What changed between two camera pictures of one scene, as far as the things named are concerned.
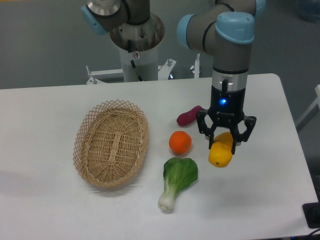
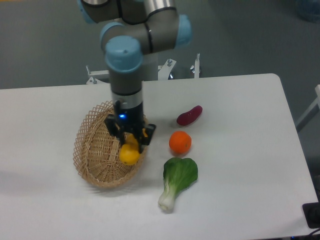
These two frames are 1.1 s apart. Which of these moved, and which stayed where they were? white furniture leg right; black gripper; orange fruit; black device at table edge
Moved: black gripper
Stayed: orange fruit; white furniture leg right; black device at table edge
